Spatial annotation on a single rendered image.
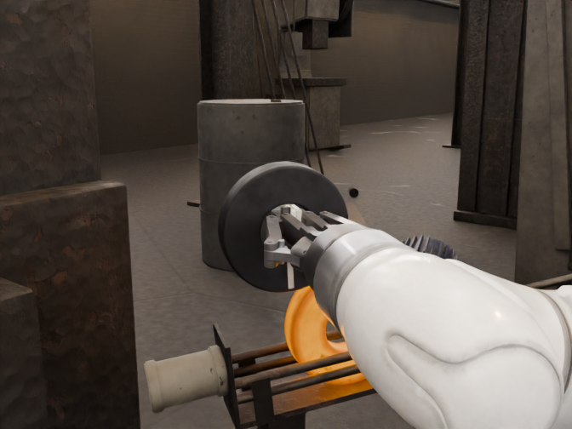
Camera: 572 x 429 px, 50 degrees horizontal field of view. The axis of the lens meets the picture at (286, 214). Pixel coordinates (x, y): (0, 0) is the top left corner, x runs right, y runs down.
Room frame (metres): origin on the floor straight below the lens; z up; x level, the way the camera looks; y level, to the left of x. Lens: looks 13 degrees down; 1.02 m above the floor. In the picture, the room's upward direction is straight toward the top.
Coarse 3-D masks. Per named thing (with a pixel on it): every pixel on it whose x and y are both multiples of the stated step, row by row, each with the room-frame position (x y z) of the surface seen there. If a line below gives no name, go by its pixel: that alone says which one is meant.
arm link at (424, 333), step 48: (384, 288) 0.38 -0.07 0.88; (432, 288) 0.36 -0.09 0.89; (480, 288) 0.36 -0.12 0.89; (528, 288) 0.42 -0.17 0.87; (384, 336) 0.36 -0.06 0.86; (432, 336) 0.33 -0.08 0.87; (480, 336) 0.32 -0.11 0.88; (528, 336) 0.32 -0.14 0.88; (384, 384) 0.35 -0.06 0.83; (432, 384) 0.32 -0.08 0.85; (480, 384) 0.30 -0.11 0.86; (528, 384) 0.31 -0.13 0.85
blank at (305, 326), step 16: (304, 288) 0.71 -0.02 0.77; (304, 304) 0.69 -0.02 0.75; (288, 320) 0.70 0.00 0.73; (304, 320) 0.69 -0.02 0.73; (320, 320) 0.70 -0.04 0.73; (288, 336) 0.70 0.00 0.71; (304, 336) 0.69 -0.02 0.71; (320, 336) 0.70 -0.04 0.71; (304, 352) 0.69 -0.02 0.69; (320, 352) 0.70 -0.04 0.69; (336, 352) 0.70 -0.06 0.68; (336, 368) 0.70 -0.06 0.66; (336, 384) 0.71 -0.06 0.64
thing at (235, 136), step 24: (216, 120) 3.12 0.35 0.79; (240, 120) 3.07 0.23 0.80; (264, 120) 3.08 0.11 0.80; (288, 120) 3.15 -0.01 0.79; (216, 144) 3.12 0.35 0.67; (240, 144) 3.07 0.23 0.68; (264, 144) 3.08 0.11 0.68; (288, 144) 3.15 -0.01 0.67; (216, 168) 3.12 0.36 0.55; (240, 168) 3.07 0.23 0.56; (216, 192) 3.13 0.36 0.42; (216, 216) 3.13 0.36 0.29; (216, 240) 3.13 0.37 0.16; (264, 240) 3.08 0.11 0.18; (216, 264) 3.14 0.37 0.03
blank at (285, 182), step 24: (264, 168) 0.69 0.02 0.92; (288, 168) 0.68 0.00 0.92; (240, 192) 0.67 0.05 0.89; (264, 192) 0.68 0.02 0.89; (288, 192) 0.68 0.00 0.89; (312, 192) 0.69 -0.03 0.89; (336, 192) 0.70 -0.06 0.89; (240, 216) 0.67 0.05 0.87; (264, 216) 0.68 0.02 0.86; (240, 240) 0.67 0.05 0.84; (240, 264) 0.67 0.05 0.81; (288, 264) 0.69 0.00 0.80; (264, 288) 0.68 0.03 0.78; (288, 288) 0.69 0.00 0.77
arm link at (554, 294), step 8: (560, 288) 0.44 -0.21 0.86; (568, 288) 0.43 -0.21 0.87; (552, 296) 0.42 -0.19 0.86; (560, 296) 0.42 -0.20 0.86; (568, 296) 0.42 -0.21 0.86; (560, 304) 0.41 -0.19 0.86; (568, 304) 0.41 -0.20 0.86; (568, 312) 0.40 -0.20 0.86; (568, 320) 0.39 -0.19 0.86; (568, 328) 0.39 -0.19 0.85; (568, 384) 0.37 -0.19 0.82; (568, 392) 0.37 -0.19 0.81; (568, 400) 0.37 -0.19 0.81; (568, 408) 0.38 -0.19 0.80; (560, 416) 0.38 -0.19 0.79; (568, 416) 0.38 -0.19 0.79; (560, 424) 0.38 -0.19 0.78; (568, 424) 0.38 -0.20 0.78
